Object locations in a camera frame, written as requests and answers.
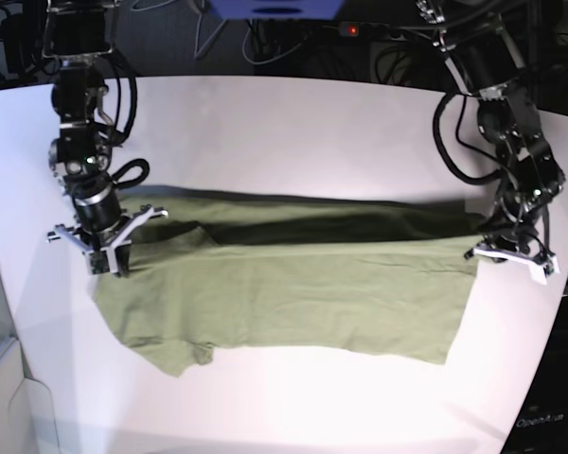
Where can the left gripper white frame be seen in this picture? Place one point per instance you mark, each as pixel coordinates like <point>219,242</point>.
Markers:
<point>521,245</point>

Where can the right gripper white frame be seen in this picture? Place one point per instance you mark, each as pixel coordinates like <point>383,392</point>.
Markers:
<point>103,230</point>

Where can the green T-shirt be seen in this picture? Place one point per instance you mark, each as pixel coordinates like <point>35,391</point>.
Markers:
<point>229,270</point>

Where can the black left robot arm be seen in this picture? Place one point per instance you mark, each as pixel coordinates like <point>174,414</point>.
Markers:
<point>487,65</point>

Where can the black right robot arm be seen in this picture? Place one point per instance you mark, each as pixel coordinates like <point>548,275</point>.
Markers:
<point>77,34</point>

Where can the black OpenArm labelled box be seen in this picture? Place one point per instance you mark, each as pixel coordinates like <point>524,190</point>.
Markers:
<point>541,425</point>

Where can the white bin at left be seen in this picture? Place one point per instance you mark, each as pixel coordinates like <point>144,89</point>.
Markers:
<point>27,421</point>

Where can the blue box overhead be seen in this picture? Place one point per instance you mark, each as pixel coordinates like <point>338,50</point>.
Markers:
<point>276,9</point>

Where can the black power strip red light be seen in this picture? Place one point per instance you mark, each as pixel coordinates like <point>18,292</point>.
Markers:
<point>354,30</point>

